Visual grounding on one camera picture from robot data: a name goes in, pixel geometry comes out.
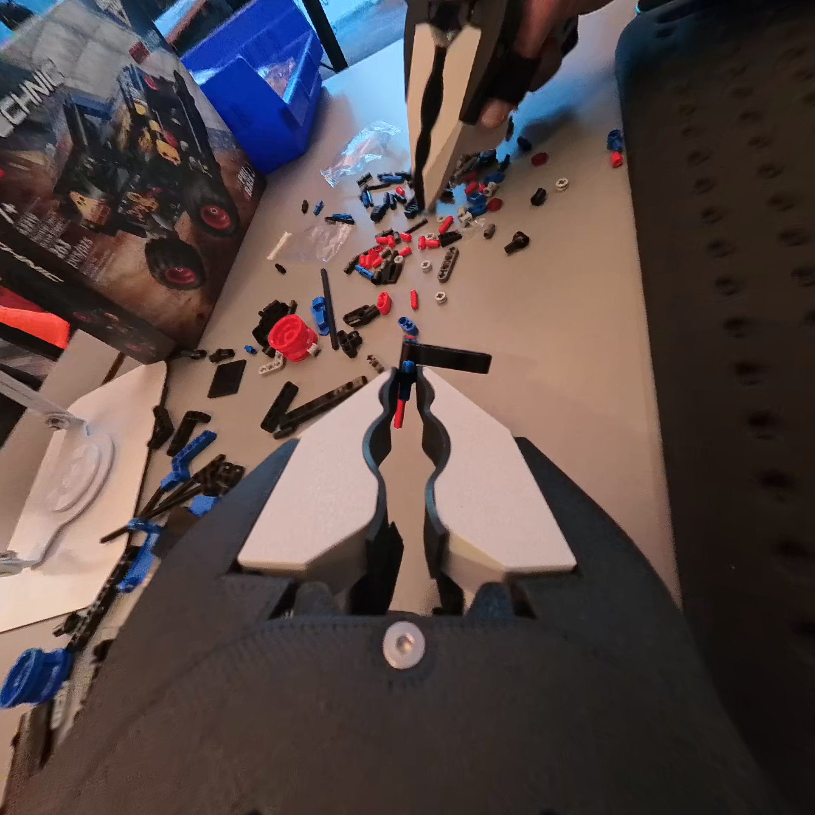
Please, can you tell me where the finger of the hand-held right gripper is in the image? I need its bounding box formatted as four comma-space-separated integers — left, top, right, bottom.
406, 22, 450, 213
423, 24, 488, 214

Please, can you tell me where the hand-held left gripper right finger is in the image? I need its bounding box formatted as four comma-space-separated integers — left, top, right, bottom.
417, 368, 578, 615

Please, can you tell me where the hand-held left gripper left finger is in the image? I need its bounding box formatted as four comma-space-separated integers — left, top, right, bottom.
237, 371, 405, 615

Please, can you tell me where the short black beam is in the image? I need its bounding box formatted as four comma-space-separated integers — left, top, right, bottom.
260, 381, 300, 430
402, 343, 492, 377

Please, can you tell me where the pile of small mixed bricks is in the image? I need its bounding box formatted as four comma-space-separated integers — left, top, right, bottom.
299, 127, 628, 287

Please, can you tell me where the grey desk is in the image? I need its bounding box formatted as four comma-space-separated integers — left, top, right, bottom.
0, 0, 682, 815

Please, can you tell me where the person's right hand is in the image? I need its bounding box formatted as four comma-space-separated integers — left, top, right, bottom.
481, 0, 580, 129

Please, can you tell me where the black perforated connector brick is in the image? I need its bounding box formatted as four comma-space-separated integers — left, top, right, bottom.
204, 461, 246, 494

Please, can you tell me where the clear plastic bag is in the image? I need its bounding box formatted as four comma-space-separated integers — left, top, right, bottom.
267, 219, 354, 263
320, 121, 403, 188

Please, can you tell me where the long black beam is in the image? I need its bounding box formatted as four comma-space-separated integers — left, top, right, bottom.
274, 376, 369, 440

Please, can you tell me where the blue angled beam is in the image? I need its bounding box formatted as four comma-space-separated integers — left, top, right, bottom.
159, 430, 217, 491

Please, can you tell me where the thin black axle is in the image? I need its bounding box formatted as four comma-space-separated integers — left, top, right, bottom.
98, 455, 227, 545

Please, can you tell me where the black angled beam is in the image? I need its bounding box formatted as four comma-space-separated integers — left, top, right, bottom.
167, 410, 212, 456

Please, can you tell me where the black flat panel tile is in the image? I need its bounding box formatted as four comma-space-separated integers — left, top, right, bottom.
209, 358, 248, 399

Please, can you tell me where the blue plastic bin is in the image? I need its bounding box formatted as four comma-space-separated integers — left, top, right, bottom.
181, 0, 322, 176

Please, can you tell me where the blue and black brick assembly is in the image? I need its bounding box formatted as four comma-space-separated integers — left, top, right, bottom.
118, 497, 220, 593

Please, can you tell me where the red wheel hub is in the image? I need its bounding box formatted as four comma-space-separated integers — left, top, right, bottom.
267, 315, 317, 363

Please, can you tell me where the white book stand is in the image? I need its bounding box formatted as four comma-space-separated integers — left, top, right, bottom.
0, 360, 169, 634

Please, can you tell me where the long black axle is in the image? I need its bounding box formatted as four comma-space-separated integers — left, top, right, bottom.
320, 269, 340, 351

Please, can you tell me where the black straight beam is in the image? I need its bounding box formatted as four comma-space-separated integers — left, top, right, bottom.
54, 560, 138, 644

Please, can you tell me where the black perforated panel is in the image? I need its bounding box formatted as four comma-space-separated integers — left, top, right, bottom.
614, 0, 815, 815

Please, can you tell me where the toy truck set box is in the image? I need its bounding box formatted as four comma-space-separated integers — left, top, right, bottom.
0, 0, 268, 364

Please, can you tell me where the blue wheel hub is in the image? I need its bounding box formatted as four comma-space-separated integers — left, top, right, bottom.
0, 648, 72, 709

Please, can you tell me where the orange plastic object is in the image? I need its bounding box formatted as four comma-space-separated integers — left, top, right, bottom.
0, 287, 71, 351

